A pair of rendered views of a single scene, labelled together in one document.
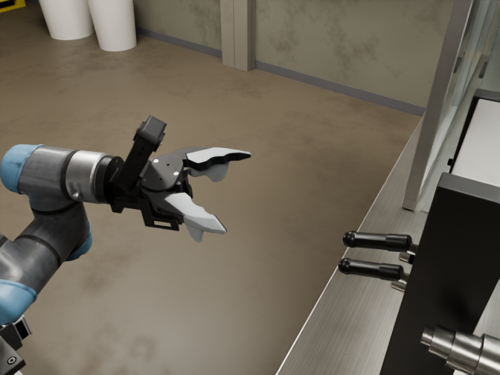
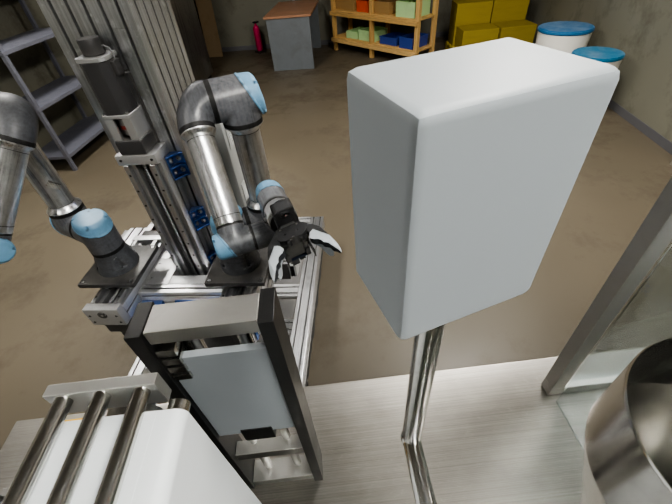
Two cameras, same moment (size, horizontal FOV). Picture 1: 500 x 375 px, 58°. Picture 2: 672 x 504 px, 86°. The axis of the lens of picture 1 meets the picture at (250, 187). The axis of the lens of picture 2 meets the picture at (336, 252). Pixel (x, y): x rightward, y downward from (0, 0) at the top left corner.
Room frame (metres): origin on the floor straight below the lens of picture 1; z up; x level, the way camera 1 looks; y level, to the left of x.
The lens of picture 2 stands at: (0.27, -0.47, 1.75)
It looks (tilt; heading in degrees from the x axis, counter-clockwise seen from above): 42 degrees down; 59
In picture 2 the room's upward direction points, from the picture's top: 6 degrees counter-clockwise
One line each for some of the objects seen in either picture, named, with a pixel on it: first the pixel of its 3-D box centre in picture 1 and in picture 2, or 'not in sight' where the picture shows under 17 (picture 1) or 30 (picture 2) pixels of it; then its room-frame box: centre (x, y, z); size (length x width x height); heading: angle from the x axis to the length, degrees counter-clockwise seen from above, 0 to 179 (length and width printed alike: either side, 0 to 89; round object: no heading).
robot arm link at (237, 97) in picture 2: not in sight; (253, 164); (0.61, 0.56, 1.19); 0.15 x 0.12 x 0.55; 168
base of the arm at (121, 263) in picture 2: not in sight; (113, 254); (0.09, 0.89, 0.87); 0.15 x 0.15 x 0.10
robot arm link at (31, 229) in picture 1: (57, 230); (273, 231); (0.54, 0.31, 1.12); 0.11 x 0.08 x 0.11; 168
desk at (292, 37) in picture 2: not in sight; (296, 33); (3.70, 5.85, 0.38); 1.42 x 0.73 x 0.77; 52
